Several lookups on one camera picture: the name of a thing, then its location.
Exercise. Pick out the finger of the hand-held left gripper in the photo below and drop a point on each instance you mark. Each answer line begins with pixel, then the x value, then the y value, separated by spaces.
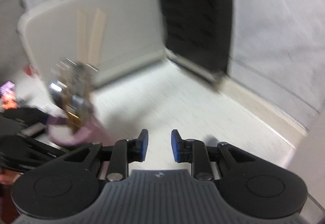
pixel 22 117
pixel 22 152

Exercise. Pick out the pink mesh utensil holder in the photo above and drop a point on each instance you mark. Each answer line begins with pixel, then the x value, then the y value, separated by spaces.
pixel 83 135

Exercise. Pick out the metal spoon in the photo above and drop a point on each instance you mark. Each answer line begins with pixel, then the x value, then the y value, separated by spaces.
pixel 55 89

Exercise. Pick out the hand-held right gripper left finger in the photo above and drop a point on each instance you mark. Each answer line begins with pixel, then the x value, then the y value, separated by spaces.
pixel 144 145

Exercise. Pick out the small red object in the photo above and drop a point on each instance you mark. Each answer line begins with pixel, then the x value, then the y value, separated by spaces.
pixel 30 71

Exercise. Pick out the black slotted utensil holder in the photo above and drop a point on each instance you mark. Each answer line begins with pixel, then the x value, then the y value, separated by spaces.
pixel 198 15

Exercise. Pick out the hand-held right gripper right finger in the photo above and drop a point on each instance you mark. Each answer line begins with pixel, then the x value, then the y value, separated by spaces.
pixel 174 145

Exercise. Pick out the colourful printed packet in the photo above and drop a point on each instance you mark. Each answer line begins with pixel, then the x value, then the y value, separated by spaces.
pixel 7 94

